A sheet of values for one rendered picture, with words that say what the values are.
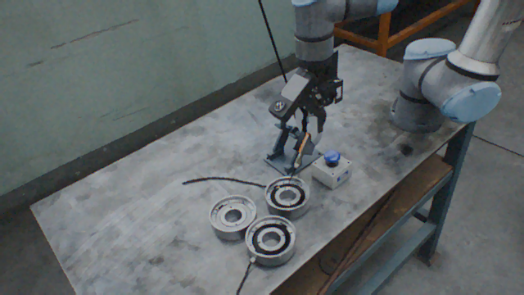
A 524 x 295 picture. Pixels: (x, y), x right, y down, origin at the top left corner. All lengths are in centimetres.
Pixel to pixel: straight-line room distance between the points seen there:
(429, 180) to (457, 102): 48
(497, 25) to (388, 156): 38
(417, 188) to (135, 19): 169
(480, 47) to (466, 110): 14
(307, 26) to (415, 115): 50
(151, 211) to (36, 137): 146
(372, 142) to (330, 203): 25
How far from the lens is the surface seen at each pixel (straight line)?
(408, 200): 130
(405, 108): 113
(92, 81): 233
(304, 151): 87
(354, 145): 108
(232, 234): 84
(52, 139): 239
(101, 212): 103
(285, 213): 86
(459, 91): 95
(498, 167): 238
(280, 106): 76
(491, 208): 215
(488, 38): 95
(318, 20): 72
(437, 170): 142
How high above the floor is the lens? 148
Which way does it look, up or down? 39 degrees down
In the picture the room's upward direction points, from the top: 6 degrees counter-clockwise
